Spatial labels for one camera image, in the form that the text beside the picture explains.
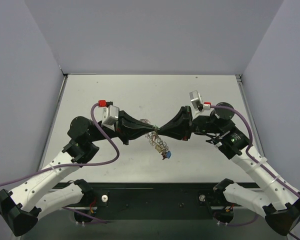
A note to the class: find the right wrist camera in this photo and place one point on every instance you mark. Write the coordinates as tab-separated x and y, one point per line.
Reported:
197	103

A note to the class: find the red tagged key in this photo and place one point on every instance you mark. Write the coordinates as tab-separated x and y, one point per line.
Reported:
163	157

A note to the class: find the blue tagged key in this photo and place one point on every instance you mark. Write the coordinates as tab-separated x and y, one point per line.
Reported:
168	154

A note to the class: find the metal disc with keyrings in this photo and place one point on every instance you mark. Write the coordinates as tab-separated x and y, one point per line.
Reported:
155	141

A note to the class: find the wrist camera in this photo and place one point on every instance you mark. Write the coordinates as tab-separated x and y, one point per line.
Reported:
197	103
110	114

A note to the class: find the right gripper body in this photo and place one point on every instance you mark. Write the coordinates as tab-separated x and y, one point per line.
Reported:
187	123

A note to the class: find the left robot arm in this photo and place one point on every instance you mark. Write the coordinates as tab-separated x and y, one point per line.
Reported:
23	206

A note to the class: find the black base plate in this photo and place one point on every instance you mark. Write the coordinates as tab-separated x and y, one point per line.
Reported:
157	201

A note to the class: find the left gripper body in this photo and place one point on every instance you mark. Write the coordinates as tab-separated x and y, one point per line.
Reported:
122	127

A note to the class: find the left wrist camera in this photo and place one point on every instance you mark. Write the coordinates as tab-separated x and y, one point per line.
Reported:
110	114

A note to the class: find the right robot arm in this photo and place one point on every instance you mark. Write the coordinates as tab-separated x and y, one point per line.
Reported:
278	202

